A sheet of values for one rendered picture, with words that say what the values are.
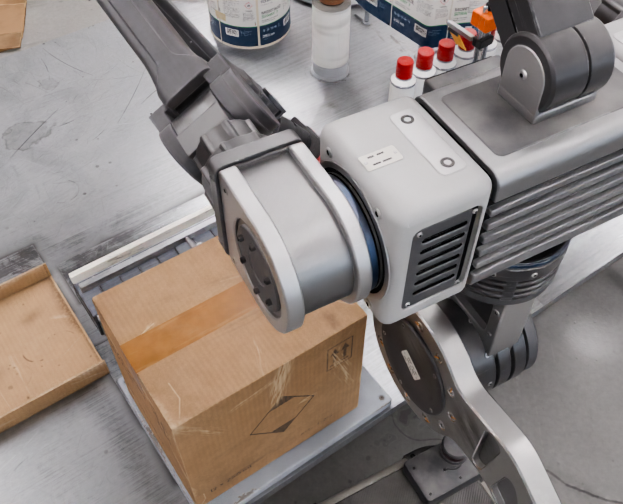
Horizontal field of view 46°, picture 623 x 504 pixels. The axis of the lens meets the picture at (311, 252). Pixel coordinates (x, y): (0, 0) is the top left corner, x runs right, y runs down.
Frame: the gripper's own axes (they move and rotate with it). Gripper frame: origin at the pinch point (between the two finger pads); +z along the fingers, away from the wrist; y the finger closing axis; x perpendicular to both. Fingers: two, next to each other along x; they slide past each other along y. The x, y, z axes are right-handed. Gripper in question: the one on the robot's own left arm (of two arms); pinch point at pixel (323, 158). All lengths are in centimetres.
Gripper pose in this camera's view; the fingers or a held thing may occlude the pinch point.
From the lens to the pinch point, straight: 145.8
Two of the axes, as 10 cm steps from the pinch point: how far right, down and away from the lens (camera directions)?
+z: 5.2, 2.0, 8.3
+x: -6.3, 7.4, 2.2
